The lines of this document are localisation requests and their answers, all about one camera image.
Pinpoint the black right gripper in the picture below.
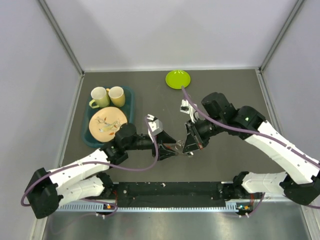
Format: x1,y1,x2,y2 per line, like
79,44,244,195
182,115,226,154

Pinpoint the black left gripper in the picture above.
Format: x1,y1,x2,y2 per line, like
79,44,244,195
124,130,178,160

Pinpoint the red-handled metal key holder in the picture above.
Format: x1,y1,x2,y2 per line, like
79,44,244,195
173,140,194,158

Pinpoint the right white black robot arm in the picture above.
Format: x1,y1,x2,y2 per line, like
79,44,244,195
180,92,320,207

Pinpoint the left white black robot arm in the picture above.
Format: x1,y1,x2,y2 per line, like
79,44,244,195
24,121,177,219

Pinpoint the teal plastic basin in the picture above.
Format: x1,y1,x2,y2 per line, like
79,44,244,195
81,86,135,148

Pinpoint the lime green plate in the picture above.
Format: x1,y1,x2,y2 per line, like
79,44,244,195
165,70,191,90

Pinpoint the patterned wooden plate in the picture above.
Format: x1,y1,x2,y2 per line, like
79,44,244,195
88,106,128,143

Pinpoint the mustard yellow mug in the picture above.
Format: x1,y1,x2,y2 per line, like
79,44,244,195
107,86,126,108

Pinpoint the pale green mug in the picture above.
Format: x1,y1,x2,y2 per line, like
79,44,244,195
89,86,110,109

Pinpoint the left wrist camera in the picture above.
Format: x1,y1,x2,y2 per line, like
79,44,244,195
146,114,163,139

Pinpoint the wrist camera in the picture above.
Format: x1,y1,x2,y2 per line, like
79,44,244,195
146,114,163,139
179,99,200,123

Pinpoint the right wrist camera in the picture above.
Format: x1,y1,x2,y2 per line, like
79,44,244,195
179,99,200,123

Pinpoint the aluminium frame rail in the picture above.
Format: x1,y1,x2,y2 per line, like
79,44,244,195
39,181,288,203

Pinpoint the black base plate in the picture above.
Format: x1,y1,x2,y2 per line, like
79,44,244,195
84,181,251,202

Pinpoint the grey slotted cable duct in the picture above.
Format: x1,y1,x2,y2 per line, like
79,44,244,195
56,201,252,213

